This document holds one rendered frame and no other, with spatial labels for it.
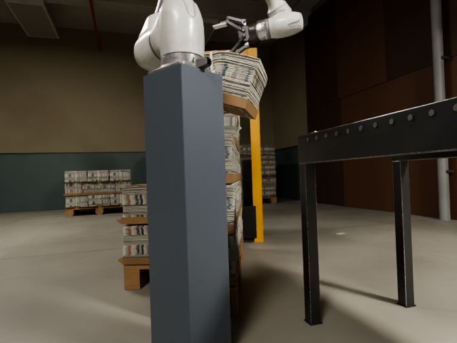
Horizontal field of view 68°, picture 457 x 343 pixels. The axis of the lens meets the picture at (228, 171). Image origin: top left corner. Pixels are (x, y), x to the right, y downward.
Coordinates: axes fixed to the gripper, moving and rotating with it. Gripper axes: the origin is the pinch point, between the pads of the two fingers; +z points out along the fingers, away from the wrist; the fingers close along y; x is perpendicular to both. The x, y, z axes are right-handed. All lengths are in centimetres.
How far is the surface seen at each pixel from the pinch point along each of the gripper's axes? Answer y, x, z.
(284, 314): 132, 0, -18
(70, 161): -29, 499, 506
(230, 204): 80, -10, 0
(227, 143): 52, -11, -3
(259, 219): 104, 160, 18
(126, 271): 114, 18, 73
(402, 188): 81, 16, -77
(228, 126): 34, 46, 10
